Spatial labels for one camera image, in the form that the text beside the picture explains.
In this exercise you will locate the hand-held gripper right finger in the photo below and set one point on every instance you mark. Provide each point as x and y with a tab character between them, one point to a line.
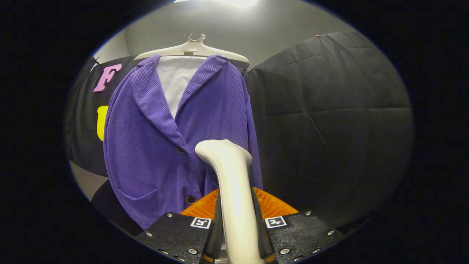
300	233

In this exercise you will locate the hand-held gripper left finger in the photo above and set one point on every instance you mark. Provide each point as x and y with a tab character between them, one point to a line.
179	234

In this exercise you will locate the white garment steamer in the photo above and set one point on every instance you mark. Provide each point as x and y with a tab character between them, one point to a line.
234	190

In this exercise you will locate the white plastic clothes hanger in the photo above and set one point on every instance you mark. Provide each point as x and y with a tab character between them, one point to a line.
190	47

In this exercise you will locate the white shirt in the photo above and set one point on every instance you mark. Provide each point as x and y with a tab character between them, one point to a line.
177	79

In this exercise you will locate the ceiling light panel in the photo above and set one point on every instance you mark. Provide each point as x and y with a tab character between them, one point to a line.
227	2

